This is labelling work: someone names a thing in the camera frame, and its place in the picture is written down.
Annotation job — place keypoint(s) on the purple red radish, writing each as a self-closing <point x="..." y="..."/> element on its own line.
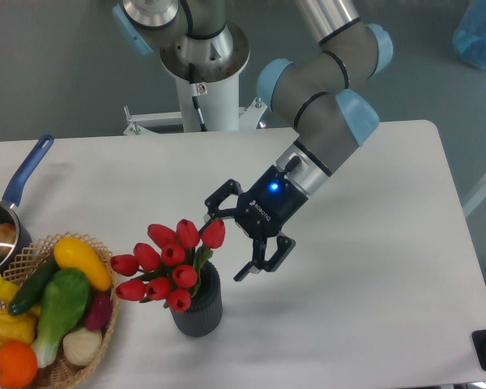
<point x="99" y="312"/>

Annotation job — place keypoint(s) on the blue handled saucepan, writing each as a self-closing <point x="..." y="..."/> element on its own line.
<point x="13" y="194"/>

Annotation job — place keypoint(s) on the dark green cucumber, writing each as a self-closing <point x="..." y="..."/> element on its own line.
<point x="30" y="293"/>

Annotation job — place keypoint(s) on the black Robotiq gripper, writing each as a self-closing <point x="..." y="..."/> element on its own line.
<point x="261" y="212"/>

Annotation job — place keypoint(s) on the green bok choy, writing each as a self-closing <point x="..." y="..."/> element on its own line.
<point x="63" y="303"/>

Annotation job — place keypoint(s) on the orange fruit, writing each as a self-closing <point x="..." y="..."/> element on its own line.
<point x="18" y="365"/>

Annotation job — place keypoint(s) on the yellow gourd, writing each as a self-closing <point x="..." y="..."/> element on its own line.
<point x="16" y="328"/>

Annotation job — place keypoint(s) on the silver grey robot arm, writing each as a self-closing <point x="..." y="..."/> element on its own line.
<point x="205" y="54"/>

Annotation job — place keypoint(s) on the dark grey ribbed vase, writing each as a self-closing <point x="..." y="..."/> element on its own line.
<point x="205" y="312"/>

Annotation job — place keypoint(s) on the yellow squash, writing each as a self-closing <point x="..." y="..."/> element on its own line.
<point x="71" y="252"/>

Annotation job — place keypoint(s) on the red tulip bouquet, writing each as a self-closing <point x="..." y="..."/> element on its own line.
<point x="170" y="269"/>

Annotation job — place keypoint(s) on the woven wicker basket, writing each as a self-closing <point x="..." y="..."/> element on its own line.
<point x="62" y="374"/>

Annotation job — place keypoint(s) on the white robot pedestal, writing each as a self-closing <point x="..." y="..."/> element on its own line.
<point x="204" y="106"/>

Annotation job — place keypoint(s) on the small yellow banana pepper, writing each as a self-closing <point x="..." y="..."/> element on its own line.
<point x="7" y="292"/>

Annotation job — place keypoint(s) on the white garlic bulb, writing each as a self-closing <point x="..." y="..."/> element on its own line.
<point x="80" y="346"/>

